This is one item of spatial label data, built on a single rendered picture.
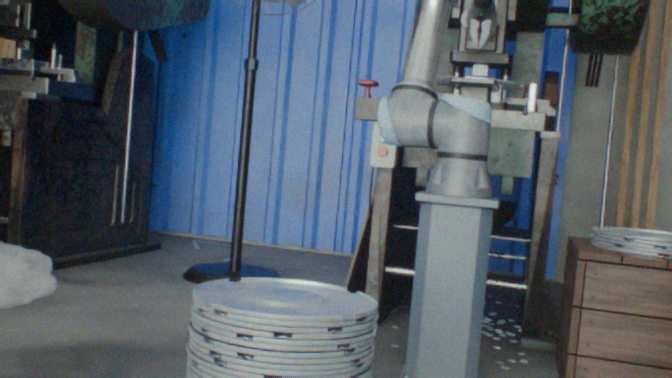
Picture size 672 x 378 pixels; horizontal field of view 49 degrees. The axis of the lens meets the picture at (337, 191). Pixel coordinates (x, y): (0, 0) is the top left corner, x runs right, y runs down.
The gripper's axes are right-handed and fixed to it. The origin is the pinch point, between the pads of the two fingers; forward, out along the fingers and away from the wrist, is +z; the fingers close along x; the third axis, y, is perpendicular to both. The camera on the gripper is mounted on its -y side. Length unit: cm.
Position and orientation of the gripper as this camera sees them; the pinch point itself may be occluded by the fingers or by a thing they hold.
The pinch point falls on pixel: (478, 44)
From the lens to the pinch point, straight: 237.7
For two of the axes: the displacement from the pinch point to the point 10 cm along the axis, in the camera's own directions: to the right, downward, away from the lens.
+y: 2.4, -0.3, 9.7
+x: -9.7, -1.0, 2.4
